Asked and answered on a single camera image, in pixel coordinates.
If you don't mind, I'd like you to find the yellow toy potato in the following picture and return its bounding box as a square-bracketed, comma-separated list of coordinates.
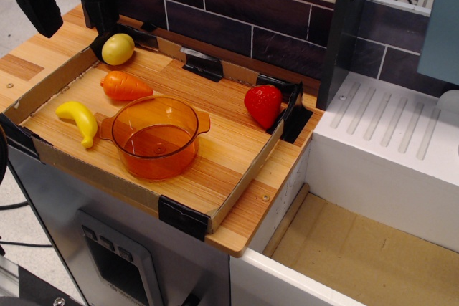
[102, 33, 135, 66]

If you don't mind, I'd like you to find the silver toy oven front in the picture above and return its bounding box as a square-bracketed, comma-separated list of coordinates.
[9, 148, 231, 305]

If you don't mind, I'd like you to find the red toy strawberry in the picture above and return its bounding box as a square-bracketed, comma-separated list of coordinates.
[244, 85, 283, 129]

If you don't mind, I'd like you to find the white toy sink unit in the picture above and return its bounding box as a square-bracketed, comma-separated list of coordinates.
[230, 74, 458, 305]

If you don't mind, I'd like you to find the light blue plastic bin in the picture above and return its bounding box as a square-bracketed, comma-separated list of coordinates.
[417, 0, 458, 84]

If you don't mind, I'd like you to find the orange toy carrot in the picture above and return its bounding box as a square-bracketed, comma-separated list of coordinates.
[100, 71, 153, 101]

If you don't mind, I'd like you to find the cardboard fence with black tape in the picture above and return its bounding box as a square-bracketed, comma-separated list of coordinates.
[1, 23, 323, 256]

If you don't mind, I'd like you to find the transparent orange plastic pot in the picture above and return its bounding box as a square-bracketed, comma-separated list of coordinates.
[100, 95, 211, 180]

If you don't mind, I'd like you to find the dark grey vertical post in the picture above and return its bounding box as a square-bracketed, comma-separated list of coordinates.
[316, 0, 366, 110]

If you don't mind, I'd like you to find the yellow toy banana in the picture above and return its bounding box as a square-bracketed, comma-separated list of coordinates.
[55, 101, 98, 149]

